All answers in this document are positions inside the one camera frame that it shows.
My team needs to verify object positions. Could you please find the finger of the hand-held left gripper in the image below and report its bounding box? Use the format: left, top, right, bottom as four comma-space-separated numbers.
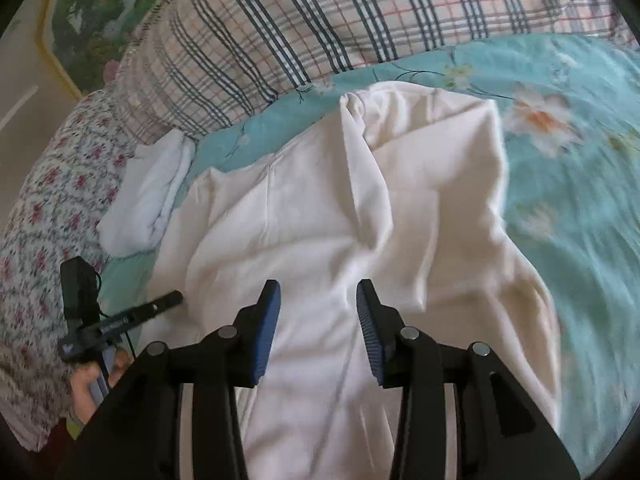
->
100, 291, 183, 338

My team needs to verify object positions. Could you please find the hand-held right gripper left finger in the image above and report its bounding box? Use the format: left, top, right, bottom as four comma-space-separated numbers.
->
65, 280, 282, 480

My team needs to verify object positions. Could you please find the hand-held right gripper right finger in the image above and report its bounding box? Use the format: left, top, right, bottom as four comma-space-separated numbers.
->
356, 279, 581, 480

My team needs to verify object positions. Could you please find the cream white garment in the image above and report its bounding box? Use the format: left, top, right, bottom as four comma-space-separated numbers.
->
150, 80, 563, 480

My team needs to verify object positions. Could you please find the person's left hand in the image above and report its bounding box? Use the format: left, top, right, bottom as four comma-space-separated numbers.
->
70, 349, 134, 426

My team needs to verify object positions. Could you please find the pink floral blanket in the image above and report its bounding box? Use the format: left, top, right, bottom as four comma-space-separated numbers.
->
0, 89, 138, 453

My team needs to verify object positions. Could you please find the white folded towel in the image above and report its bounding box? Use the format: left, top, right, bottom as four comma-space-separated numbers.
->
96, 129, 196, 256

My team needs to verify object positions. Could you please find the teal floral bed sheet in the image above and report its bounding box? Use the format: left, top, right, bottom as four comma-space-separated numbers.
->
97, 32, 640, 466

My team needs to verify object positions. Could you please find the plaid pillow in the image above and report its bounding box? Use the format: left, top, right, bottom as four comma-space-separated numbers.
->
115, 0, 636, 141

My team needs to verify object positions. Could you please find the framed landscape wall painting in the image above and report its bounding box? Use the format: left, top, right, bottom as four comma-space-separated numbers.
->
35, 0, 201, 101

